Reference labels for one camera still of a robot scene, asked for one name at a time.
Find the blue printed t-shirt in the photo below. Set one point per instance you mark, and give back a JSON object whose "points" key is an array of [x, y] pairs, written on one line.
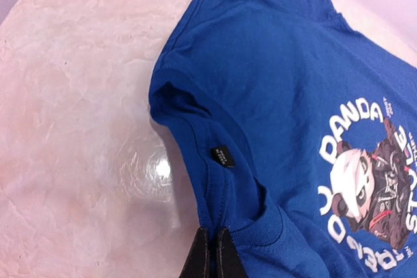
{"points": [[298, 135]]}

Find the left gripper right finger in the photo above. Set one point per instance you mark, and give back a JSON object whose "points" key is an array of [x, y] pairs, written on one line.
{"points": [[228, 262]]}

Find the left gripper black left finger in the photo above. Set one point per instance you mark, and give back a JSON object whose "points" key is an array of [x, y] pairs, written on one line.
{"points": [[197, 264]]}

